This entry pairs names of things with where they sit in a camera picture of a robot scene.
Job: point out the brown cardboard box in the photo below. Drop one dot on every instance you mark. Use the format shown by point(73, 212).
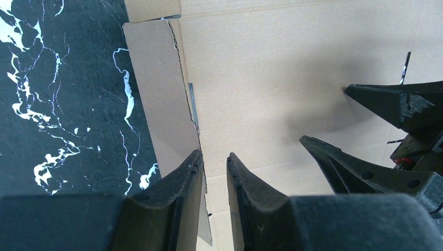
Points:
point(261, 74)

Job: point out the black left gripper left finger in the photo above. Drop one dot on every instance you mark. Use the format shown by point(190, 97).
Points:
point(162, 217)

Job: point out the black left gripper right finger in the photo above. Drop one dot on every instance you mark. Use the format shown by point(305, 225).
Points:
point(262, 218)

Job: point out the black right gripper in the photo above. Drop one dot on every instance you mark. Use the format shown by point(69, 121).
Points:
point(418, 158)

